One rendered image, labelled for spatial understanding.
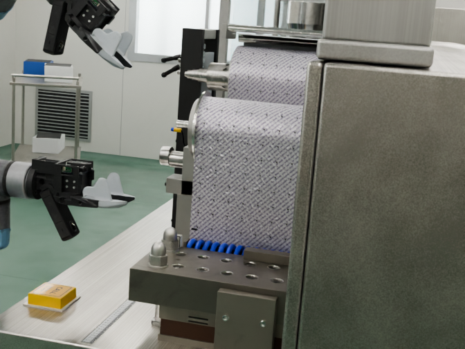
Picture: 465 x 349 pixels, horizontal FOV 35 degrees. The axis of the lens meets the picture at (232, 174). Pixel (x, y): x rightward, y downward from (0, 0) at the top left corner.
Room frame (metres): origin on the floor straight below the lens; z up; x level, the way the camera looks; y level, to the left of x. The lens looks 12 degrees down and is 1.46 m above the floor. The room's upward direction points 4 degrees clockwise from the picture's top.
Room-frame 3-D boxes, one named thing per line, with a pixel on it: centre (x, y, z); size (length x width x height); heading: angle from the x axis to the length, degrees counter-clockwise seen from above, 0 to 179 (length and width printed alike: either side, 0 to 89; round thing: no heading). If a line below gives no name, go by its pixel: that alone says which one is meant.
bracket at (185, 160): (1.52, 0.10, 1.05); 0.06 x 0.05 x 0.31; 77
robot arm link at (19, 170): (1.50, 0.43, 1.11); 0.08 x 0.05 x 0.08; 167
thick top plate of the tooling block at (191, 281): (1.26, -0.05, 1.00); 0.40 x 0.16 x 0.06; 77
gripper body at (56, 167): (1.48, 0.35, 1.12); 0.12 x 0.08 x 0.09; 77
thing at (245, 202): (1.39, -0.04, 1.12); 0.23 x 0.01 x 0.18; 77
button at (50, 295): (1.37, 0.34, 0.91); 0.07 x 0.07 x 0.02; 77
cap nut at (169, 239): (1.35, 0.11, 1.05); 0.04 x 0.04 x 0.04
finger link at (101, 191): (1.43, 0.25, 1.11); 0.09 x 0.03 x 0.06; 68
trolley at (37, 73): (6.10, 1.56, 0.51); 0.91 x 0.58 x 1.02; 11
